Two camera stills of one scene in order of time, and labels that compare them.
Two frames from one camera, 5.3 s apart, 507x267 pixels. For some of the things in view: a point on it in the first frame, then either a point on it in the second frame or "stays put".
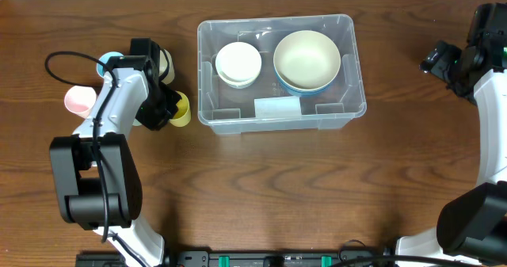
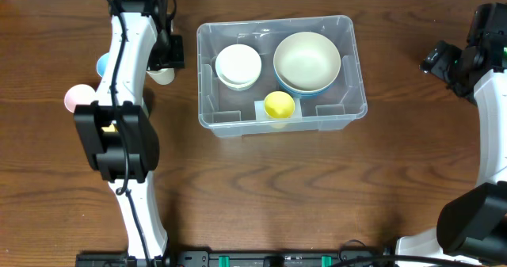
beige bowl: (306, 60) stays put
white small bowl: (238, 62) stays put
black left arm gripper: (152, 120) → (178, 59)
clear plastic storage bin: (279, 74) stays put
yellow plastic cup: (183, 115) → (279, 104)
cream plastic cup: (163, 66) stays put
